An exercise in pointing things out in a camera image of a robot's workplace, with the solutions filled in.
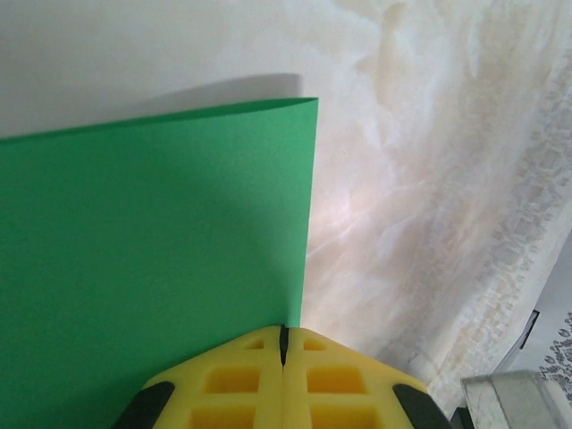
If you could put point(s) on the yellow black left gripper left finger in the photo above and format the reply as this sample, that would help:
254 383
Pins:
232 380

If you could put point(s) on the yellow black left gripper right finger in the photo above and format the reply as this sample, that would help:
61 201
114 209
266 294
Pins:
348 384

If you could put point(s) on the green square paper sheet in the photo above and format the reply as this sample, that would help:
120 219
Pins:
156 223

